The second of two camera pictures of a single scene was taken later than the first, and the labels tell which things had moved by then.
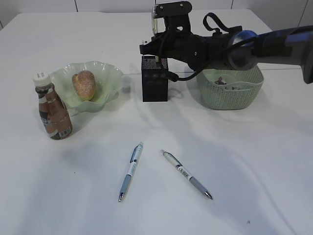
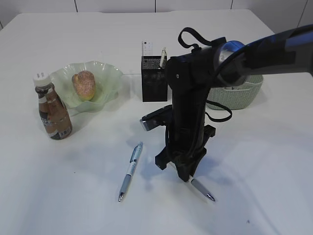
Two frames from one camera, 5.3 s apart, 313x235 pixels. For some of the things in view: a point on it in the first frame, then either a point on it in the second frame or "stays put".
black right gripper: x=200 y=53 → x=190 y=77
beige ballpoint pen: x=156 y=26 → x=164 y=58
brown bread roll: x=84 y=82 stays put
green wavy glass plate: x=108 y=80 stays put
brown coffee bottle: x=54 y=117 stays put
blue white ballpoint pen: x=134 y=159 stays put
